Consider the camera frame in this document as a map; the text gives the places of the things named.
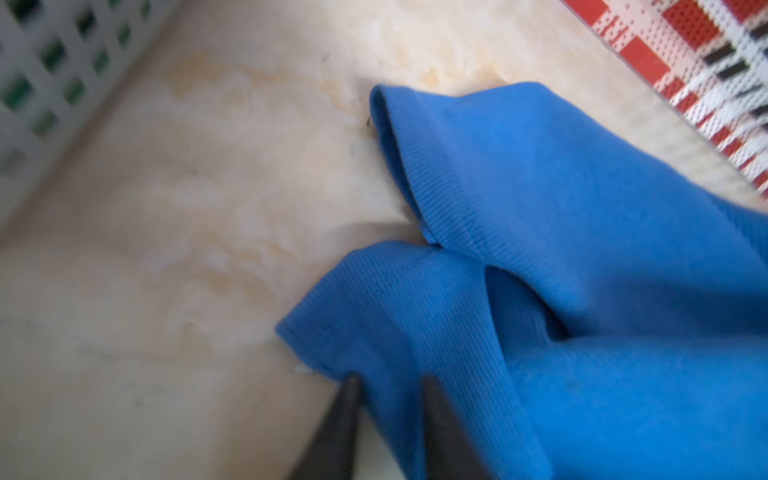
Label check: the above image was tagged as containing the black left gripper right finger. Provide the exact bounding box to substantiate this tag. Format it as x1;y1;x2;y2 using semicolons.
422;374;492;480

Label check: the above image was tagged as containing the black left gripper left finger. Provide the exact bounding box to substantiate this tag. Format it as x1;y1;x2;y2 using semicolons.
287;374;363;480

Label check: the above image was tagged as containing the blue tank top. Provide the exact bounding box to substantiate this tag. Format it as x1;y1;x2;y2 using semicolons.
277;83;767;479

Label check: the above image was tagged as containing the white plastic laundry basket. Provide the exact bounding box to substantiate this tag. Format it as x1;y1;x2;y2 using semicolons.
1;0;181;225

